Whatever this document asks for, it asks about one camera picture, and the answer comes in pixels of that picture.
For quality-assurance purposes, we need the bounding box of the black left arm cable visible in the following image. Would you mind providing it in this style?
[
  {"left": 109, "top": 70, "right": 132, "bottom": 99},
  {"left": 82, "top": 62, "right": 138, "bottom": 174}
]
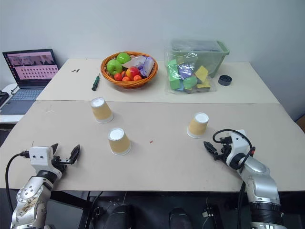
[{"left": 5, "top": 150, "right": 31, "bottom": 214}]

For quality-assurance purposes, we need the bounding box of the brown paper cup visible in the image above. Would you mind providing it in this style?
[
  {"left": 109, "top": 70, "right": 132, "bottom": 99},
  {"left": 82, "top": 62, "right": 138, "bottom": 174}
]
[
  {"left": 90, "top": 97, "right": 114, "bottom": 124},
  {"left": 107, "top": 127, "right": 132, "bottom": 156},
  {"left": 186, "top": 112, "right": 210, "bottom": 139}
]

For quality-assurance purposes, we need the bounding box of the red yellow toy apple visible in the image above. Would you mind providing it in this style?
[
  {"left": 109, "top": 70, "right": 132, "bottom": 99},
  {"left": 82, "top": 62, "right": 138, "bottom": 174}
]
[{"left": 125, "top": 66, "right": 142, "bottom": 78}]

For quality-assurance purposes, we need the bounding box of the green toy apple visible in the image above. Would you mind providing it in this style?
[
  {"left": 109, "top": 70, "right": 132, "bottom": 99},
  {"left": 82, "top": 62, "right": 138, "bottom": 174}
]
[
  {"left": 116, "top": 52, "right": 131, "bottom": 64},
  {"left": 106, "top": 59, "right": 123, "bottom": 75}
]

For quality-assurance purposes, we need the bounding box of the clear plastic bag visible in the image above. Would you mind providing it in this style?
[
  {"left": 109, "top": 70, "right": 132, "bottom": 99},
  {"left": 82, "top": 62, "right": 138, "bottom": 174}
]
[{"left": 163, "top": 39, "right": 219, "bottom": 94}]

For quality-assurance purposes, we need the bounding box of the green handled screwdriver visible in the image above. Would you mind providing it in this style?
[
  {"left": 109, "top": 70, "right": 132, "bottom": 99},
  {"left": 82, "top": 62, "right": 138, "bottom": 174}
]
[{"left": 91, "top": 73, "right": 101, "bottom": 91}]

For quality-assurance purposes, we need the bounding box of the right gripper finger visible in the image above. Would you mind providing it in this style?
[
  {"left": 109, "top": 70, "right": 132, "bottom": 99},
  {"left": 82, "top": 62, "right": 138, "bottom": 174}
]
[
  {"left": 203, "top": 141, "right": 218, "bottom": 156},
  {"left": 204, "top": 143, "right": 218, "bottom": 161}
]

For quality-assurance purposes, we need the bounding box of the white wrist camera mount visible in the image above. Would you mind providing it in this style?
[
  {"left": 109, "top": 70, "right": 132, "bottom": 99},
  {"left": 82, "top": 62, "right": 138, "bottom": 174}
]
[
  {"left": 224, "top": 129, "right": 254, "bottom": 168},
  {"left": 29, "top": 146, "right": 61, "bottom": 178}
]

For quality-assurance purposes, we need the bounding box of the green plastic bin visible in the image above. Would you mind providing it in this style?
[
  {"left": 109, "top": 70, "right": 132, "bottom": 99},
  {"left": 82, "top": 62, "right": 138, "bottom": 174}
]
[{"left": 171, "top": 40, "right": 230, "bottom": 79}]

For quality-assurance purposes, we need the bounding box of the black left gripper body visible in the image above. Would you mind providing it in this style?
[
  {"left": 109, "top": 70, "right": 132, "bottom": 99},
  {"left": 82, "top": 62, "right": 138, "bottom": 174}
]
[{"left": 51, "top": 155, "right": 72, "bottom": 174}]

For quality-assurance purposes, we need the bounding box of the orange wicker basket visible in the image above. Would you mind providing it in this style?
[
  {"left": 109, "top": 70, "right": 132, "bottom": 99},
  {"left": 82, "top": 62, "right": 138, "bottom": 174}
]
[{"left": 101, "top": 51, "right": 159, "bottom": 89}]

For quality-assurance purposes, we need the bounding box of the black round cap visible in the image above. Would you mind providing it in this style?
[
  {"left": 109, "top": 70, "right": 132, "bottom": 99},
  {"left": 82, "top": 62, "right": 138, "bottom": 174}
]
[{"left": 218, "top": 74, "right": 233, "bottom": 87}]

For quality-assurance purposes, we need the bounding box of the purple foam block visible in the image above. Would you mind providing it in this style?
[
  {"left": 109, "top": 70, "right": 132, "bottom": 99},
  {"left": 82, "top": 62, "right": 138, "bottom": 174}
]
[{"left": 178, "top": 63, "right": 195, "bottom": 79}]

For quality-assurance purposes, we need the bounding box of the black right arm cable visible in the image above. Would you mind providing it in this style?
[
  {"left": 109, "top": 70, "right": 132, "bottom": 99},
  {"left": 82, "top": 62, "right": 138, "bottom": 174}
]
[{"left": 213, "top": 129, "right": 256, "bottom": 217}]

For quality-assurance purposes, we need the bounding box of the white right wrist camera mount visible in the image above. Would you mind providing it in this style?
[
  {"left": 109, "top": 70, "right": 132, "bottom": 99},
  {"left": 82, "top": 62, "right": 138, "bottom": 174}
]
[{"left": 224, "top": 129, "right": 254, "bottom": 168}]

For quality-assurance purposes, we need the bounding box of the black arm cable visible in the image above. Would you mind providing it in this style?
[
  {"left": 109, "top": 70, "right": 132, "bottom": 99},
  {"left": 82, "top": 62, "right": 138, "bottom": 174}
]
[
  {"left": 213, "top": 129, "right": 256, "bottom": 217},
  {"left": 5, "top": 150, "right": 31, "bottom": 214}
]

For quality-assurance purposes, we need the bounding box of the yellow foam block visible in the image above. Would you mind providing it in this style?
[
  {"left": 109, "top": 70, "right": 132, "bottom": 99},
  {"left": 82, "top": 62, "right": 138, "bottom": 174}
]
[{"left": 194, "top": 65, "right": 209, "bottom": 83}]

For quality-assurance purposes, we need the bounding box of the small green foam block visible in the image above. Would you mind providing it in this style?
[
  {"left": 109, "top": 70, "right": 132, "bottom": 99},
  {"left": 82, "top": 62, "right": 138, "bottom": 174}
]
[{"left": 183, "top": 76, "right": 198, "bottom": 91}]

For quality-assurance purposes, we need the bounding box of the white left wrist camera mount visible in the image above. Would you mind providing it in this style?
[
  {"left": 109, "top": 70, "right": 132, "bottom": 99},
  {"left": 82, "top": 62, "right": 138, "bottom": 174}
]
[{"left": 29, "top": 146, "right": 61, "bottom": 178}]

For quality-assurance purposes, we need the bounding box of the large green foam block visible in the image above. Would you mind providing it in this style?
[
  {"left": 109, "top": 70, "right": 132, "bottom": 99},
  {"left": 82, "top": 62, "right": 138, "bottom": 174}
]
[{"left": 167, "top": 59, "right": 181, "bottom": 91}]

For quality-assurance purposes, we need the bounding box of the white folded paper piece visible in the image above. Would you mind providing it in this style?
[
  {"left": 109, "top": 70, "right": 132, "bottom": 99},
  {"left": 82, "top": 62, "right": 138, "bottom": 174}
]
[{"left": 122, "top": 55, "right": 147, "bottom": 69}]

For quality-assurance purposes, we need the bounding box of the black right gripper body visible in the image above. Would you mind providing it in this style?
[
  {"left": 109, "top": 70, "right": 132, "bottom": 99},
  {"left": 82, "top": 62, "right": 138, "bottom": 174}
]
[{"left": 213, "top": 143, "right": 231, "bottom": 162}]

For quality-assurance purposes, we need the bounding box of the grey laptop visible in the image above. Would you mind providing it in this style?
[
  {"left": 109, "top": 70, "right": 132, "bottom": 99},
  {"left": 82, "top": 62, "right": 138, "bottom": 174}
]
[{"left": 0, "top": 49, "right": 60, "bottom": 115}]

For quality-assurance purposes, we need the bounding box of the purple white crumpled bag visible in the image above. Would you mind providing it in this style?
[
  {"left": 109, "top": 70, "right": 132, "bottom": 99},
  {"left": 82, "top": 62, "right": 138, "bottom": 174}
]
[{"left": 136, "top": 56, "right": 156, "bottom": 77}]

